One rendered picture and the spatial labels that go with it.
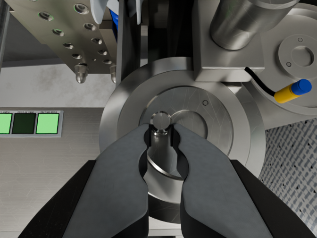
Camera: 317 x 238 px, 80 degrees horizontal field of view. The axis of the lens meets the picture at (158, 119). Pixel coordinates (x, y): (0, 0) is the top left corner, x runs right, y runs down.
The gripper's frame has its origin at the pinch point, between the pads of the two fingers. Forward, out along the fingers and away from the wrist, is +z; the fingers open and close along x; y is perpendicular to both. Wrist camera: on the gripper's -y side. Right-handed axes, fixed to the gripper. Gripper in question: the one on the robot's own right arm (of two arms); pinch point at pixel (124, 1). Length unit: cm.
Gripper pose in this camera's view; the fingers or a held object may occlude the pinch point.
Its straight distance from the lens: 26.6
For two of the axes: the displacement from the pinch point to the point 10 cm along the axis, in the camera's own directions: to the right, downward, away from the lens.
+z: -0.2, 2.0, 9.8
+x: 10.0, 0.0, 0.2
